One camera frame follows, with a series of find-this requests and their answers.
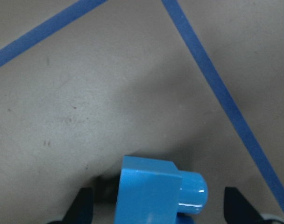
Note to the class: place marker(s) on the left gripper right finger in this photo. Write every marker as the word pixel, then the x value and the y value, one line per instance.
pixel 238 210

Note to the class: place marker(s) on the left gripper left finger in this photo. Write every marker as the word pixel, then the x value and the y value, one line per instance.
pixel 81 209

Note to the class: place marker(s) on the blue toy block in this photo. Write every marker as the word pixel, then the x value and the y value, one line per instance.
pixel 156 192

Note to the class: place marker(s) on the brown paper table cover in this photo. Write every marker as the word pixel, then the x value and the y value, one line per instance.
pixel 119 81

